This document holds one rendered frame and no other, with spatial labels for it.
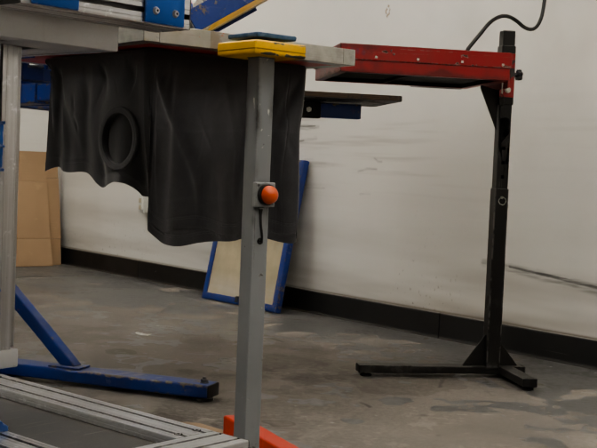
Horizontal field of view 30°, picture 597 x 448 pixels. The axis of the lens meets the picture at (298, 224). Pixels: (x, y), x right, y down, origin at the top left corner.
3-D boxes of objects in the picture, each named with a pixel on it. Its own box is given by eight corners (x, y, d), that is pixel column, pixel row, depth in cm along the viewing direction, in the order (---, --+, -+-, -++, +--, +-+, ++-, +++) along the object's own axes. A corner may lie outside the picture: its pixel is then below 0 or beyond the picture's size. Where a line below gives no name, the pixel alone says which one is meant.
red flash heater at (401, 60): (476, 93, 408) (477, 60, 408) (521, 85, 363) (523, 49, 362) (313, 84, 398) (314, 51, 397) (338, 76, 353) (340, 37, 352)
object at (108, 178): (171, 199, 247) (177, 52, 245) (138, 198, 241) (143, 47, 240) (72, 190, 282) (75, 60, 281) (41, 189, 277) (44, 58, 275)
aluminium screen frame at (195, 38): (354, 66, 264) (355, 50, 264) (143, 40, 227) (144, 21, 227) (172, 77, 325) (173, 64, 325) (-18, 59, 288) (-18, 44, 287)
